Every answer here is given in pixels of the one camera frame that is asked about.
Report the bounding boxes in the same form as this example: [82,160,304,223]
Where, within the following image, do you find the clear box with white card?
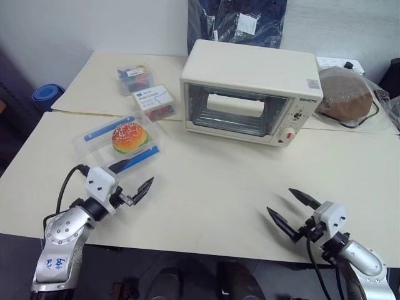
[131,84,178,123]

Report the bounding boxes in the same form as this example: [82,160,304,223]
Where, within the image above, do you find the cream toaster oven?
[179,39,324,148]

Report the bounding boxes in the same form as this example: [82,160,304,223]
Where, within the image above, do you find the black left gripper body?
[109,186,134,209]

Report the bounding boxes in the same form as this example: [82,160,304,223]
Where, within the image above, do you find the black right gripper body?
[298,216,326,243]

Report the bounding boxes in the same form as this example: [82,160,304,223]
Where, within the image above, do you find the toy hamburger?
[111,122,149,156]

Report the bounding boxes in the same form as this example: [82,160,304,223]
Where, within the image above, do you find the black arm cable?
[305,236,333,300]
[55,164,92,217]

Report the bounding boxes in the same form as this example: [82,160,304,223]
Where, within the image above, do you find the clear box of coloured pieces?
[116,63,154,97]

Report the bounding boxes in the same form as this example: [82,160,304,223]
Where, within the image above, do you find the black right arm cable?
[305,236,333,300]

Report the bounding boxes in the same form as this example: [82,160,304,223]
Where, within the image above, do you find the black object beside table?
[379,57,400,136]

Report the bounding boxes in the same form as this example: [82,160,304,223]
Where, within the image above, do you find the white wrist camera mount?
[312,201,348,236]
[85,166,118,216]

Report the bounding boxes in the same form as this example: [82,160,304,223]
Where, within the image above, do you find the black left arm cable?
[55,164,92,217]

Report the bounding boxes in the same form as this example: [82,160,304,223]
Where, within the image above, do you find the dark blue bagged clothing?
[187,0,289,54]

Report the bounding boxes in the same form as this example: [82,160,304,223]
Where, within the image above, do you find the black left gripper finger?
[107,158,136,175]
[131,176,156,206]

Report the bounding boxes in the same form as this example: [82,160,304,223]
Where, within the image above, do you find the glass oven door white handle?
[183,82,293,139]

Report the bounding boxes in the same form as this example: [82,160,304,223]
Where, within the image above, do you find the clear plastic box blue clips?
[72,113,162,183]

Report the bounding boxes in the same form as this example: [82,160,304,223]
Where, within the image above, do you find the white power strip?
[315,56,366,76]

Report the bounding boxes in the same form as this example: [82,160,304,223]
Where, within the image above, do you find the black power cable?
[339,99,381,129]

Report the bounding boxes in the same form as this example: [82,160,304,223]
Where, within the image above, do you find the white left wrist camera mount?
[85,166,118,216]

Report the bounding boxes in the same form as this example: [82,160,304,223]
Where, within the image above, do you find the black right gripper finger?
[266,206,303,244]
[287,187,323,211]

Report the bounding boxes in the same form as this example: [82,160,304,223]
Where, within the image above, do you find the brown item in plastic bag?
[313,66,376,126]

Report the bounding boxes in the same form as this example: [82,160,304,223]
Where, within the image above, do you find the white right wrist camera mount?
[312,201,348,236]

